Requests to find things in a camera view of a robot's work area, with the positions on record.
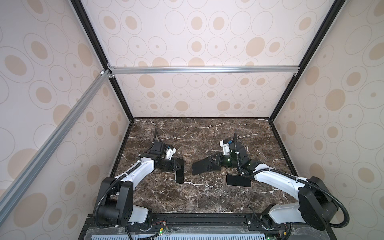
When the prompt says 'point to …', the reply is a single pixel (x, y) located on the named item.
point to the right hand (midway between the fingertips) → (208, 158)
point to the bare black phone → (180, 173)
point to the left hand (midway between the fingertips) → (183, 164)
